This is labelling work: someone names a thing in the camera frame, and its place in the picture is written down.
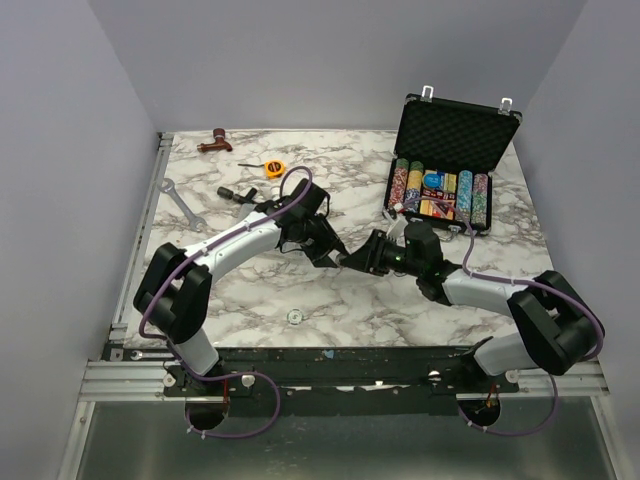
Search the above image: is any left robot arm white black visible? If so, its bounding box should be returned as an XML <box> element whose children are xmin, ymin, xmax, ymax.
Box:
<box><xmin>133</xmin><ymin>179</ymin><xmax>347</xmax><ymax>395</ymax></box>

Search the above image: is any red gold card deck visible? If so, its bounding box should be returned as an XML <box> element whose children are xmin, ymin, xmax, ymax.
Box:
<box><xmin>419</xmin><ymin>197</ymin><xmax>456</xmax><ymax>220</ymax></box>

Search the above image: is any pink green chip row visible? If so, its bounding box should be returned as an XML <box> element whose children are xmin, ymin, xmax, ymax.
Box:
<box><xmin>471</xmin><ymin>174</ymin><xmax>489</xmax><ymax>228</ymax></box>

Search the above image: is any red poker chip row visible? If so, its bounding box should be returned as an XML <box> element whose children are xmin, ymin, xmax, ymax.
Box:
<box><xmin>387</xmin><ymin>158</ymin><xmax>409</xmax><ymax>208</ymax></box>

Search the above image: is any blue round dealer chip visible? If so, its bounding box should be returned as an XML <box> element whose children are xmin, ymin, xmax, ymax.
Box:
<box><xmin>423</xmin><ymin>170</ymin><xmax>443</xmax><ymax>190</ymax></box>

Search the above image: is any yellow tape measure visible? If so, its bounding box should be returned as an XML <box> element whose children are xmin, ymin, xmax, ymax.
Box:
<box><xmin>264</xmin><ymin>160</ymin><xmax>286</xmax><ymax>179</ymax></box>

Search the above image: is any silver wrench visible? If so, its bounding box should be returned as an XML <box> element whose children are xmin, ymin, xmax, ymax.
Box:
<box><xmin>159</xmin><ymin>178</ymin><xmax>207</xmax><ymax>232</ymax></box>

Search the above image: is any white green poker chip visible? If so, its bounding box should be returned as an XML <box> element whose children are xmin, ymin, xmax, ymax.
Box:
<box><xmin>287</xmin><ymin>309</ymin><xmax>304</xmax><ymax>325</ymax></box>

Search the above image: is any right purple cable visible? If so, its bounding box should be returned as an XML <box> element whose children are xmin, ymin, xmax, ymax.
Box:
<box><xmin>394</xmin><ymin>194</ymin><xmax>604</xmax><ymax>436</ymax></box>

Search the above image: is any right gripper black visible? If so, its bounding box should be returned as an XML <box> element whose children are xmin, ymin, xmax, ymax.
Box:
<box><xmin>341</xmin><ymin>229</ymin><xmax>423</xmax><ymax>278</ymax></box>

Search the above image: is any black poker chip case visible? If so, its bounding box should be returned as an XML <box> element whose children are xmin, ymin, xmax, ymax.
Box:
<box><xmin>383</xmin><ymin>85</ymin><xmax>522</xmax><ymax>235</ymax></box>

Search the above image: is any black socket T tool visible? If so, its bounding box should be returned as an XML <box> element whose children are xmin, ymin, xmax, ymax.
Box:
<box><xmin>217</xmin><ymin>187</ymin><xmax>258</xmax><ymax>205</ymax></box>

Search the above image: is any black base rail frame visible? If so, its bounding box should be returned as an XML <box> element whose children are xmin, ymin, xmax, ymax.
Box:
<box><xmin>80</xmin><ymin>130</ymin><xmax>608</xmax><ymax>416</ymax></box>

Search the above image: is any yellow green chip row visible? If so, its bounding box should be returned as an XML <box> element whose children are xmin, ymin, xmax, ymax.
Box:
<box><xmin>403</xmin><ymin>161</ymin><xmax>424</xmax><ymax>213</ymax></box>

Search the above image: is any light blue chip row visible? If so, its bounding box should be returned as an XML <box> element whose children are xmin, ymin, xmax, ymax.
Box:
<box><xmin>455</xmin><ymin>170</ymin><xmax>473</xmax><ymax>221</ymax></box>

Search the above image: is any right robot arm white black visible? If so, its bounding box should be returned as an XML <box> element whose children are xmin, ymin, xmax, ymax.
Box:
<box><xmin>339</xmin><ymin>222</ymin><xmax>604</xmax><ymax>392</ymax></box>

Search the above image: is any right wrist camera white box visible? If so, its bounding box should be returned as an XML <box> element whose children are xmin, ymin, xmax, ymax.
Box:
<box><xmin>383</xmin><ymin>203</ymin><xmax>408</xmax><ymax>242</ymax></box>

